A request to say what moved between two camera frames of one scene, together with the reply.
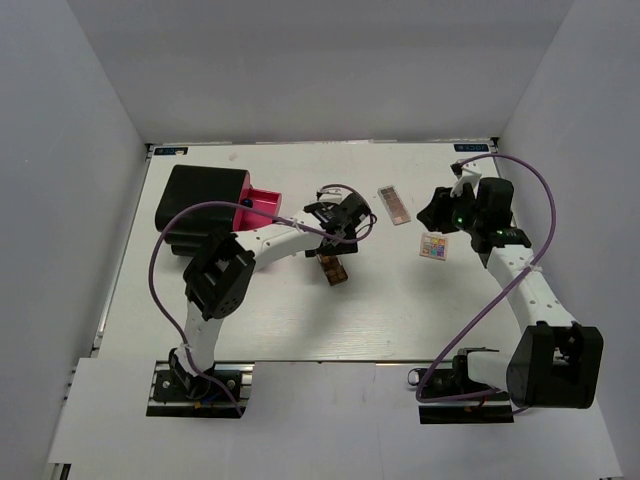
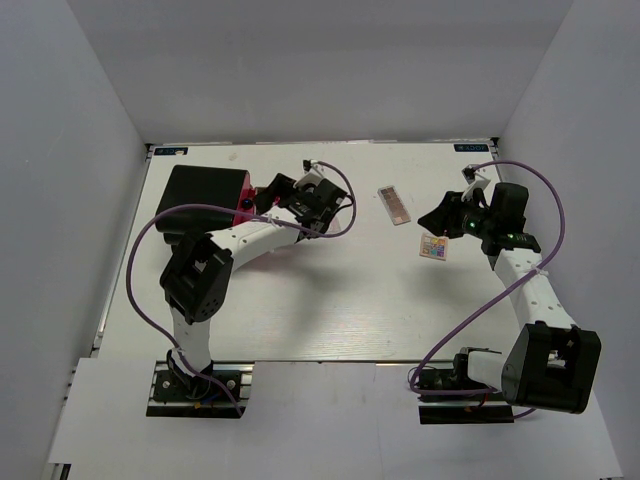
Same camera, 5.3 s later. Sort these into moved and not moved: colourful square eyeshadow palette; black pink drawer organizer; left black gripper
Moved: left black gripper
Not moved: colourful square eyeshadow palette; black pink drawer organizer
